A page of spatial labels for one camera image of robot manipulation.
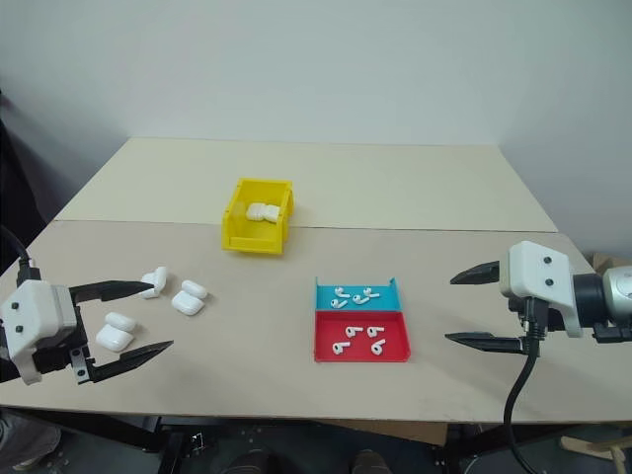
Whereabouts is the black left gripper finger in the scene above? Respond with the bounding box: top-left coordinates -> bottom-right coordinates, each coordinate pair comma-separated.
68,278 -> 157,304
90,340 -> 176,384

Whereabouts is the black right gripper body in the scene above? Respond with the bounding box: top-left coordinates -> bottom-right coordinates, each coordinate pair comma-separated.
508,294 -> 565,343

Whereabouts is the light wooden frame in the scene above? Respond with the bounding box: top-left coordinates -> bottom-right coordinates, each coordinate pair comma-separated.
559,433 -> 632,474

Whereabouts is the black table frame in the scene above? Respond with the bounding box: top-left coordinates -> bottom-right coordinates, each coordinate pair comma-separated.
34,408 -> 632,474

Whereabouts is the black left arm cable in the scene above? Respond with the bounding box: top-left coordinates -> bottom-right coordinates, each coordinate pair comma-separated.
0,224 -> 41,288

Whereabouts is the blue plastic tray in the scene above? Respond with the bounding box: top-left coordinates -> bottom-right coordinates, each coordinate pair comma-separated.
314,276 -> 403,314

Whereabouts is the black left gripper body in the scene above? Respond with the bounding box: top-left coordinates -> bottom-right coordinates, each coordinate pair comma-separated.
30,286 -> 96,386

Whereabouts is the red plastic tray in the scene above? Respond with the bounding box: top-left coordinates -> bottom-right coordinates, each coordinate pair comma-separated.
313,309 -> 414,365

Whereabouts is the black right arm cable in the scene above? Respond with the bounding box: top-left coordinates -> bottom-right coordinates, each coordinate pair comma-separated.
502,295 -> 550,474

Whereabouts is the dark rounded shape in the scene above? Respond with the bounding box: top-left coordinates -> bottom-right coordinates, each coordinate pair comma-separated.
350,447 -> 392,474

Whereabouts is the yellow plastic bin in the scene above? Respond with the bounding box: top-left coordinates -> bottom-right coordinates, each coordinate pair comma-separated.
220,177 -> 298,260

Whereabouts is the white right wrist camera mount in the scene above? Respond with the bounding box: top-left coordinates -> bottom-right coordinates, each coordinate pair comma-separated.
499,240 -> 588,340

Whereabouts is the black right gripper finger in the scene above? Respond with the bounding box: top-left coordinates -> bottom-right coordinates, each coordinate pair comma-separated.
449,261 -> 504,286
443,331 -> 529,354

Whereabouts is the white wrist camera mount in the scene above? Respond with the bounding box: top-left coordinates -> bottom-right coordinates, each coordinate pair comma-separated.
0,279 -> 79,386
499,240 -> 588,340

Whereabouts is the dark curtain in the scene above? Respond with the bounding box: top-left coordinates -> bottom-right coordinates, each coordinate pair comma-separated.
0,86 -> 53,277

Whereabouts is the grey rounded shape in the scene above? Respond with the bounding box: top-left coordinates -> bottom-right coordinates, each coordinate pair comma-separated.
0,408 -> 64,474

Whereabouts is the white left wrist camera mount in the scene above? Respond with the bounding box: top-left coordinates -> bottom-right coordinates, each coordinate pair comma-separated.
0,279 -> 79,386

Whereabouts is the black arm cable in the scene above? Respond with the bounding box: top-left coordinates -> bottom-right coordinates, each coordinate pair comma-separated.
502,295 -> 550,474
0,224 -> 41,288

